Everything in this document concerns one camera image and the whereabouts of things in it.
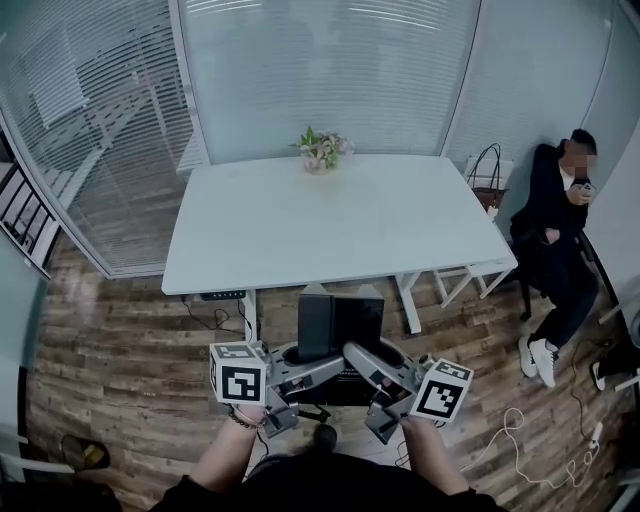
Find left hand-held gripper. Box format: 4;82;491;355
208;339;351;440

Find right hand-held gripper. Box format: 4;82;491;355
342;339;475;446

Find black box device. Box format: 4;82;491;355
294;282;387;421

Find person's right forearm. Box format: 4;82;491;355
399;417;471;494

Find person's left forearm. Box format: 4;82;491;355
192;403;270;496

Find white sneaker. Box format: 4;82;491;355
528;338;560;389
518;335;539;379

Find person's black top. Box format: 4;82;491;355
99;449;506;512

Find brown round floor object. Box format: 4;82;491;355
59;433;111;474

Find brown handbag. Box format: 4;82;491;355
469;143;510;214

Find white floor fan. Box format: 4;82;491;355
619;304;640;351

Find white side table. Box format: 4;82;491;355
0;234;76;501

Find pink flower pot plant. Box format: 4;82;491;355
288;125;356;176

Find black metal rack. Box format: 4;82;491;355
0;162;57;279

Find white venetian blind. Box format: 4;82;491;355
0;0;201;279
178;0;484;166

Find beaded bracelet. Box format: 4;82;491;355
227;402;270;431

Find black cable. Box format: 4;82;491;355
569;339;617;437
179;298;247;332

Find white cable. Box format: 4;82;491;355
459;407;601;490

